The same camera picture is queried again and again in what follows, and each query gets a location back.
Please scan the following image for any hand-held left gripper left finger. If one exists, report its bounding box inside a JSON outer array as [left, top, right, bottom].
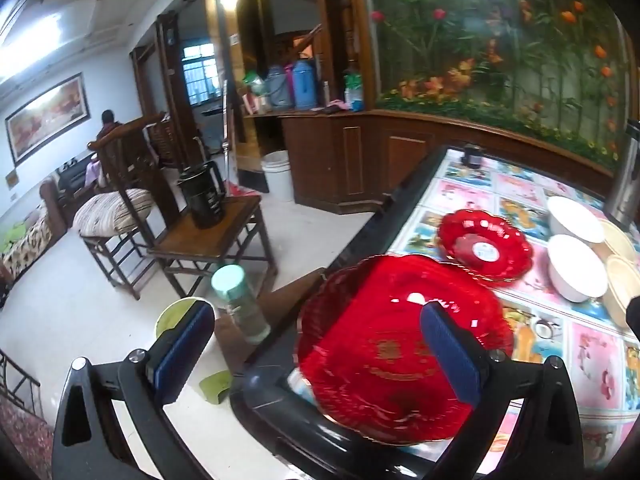
[[52, 300, 236, 480]]

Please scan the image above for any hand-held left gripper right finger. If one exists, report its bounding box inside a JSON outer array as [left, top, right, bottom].
[[420, 301, 586, 480]]

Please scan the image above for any large red plastic plate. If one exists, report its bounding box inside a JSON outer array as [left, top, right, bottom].
[[295, 254, 516, 446]]

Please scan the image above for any small red plastic plate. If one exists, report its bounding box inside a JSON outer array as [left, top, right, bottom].
[[437, 209, 533, 283]]

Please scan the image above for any white foam bowl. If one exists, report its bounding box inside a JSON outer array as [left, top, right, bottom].
[[546, 195, 607, 246], [546, 234, 610, 303]]

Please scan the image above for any cream ribbed plastic bowl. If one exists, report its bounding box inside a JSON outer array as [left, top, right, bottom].
[[597, 217, 638, 266], [602, 254, 640, 328]]

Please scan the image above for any white green trash bin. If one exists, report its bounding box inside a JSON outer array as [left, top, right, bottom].
[[152, 296, 233, 406]]

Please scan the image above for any green lidded water bottle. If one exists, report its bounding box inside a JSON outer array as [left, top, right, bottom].
[[210, 264, 272, 346]]

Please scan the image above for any brown wooden stool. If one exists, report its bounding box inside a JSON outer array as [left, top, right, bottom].
[[212, 267, 328, 376]]

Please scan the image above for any wooden side table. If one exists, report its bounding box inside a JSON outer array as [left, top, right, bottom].
[[147, 195, 278, 301]]

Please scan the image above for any printed colourful tablecloth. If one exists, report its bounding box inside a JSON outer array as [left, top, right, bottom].
[[390, 147, 640, 480]]

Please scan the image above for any black electric kettle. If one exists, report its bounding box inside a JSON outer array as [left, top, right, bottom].
[[176, 160, 227, 230]]

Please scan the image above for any patterned rug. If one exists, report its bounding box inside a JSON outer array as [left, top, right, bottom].
[[0, 395, 53, 480]]

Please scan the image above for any patterned sofa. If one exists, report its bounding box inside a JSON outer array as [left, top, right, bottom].
[[0, 175, 71, 306]]

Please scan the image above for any white plastic bucket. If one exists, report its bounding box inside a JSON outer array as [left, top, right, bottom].
[[260, 150, 296, 203]]

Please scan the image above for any dark wooden chair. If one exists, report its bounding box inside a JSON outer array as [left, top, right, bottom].
[[75, 112, 173, 301]]

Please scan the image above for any wooden cabinet counter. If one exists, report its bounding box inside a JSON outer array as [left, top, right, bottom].
[[235, 107, 621, 216]]

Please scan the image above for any stainless steel thermos flask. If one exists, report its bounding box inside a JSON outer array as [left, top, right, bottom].
[[605, 117, 640, 231]]

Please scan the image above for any green white plastic bag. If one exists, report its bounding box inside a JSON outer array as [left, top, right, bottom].
[[242, 71, 271, 113], [344, 60, 365, 112]]

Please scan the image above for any barred window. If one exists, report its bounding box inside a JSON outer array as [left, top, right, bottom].
[[181, 42, 221, 106]]

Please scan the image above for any grey thermos jug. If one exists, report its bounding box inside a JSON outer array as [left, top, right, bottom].
[[265, 65, 295, 110]]

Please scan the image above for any blue thermos jug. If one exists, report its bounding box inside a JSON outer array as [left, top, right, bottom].
[[291, 58, 318, 110]]

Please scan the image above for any metal handled mop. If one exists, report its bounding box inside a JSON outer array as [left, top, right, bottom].
[[221, 80, 233, 186]]

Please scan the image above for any framed wall painting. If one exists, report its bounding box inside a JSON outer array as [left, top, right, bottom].
[[5, 72, 92, 167]]

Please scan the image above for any flower garden wall mural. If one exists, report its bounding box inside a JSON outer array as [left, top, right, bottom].
[[367, 0, 633, 171]]

